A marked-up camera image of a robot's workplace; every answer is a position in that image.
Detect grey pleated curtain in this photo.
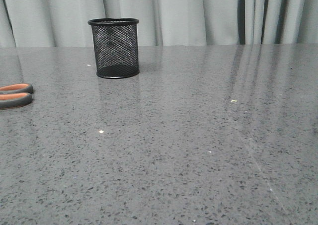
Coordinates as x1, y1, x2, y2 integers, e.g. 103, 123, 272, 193
0, 0, 318, 47

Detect black mesh pen bucket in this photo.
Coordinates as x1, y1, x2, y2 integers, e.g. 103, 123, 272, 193
88, 18, 139, 79

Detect grey orange handled scissors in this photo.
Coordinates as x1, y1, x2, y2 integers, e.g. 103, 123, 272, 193
0, 83, 33, 110

